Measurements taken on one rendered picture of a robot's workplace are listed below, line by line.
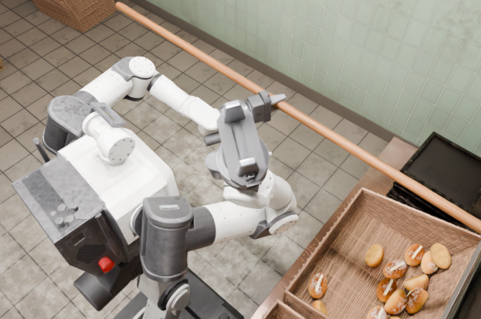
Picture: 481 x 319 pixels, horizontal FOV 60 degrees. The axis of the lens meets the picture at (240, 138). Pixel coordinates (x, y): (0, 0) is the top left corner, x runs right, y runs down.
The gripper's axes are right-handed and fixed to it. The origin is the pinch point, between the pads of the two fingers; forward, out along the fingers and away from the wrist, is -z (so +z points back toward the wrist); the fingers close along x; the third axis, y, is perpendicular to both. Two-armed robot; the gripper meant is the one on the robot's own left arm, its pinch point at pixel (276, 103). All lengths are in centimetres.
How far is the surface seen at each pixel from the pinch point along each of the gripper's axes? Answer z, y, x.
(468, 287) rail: -3, 75, -22
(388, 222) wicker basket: -40, 28, 59
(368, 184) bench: -45, 7, 63
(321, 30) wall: -78, -102, 61
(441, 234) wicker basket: -49, 44, 47
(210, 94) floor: -10, -131, 117
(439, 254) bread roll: -46, 49, 52
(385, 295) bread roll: -21, 54, 57
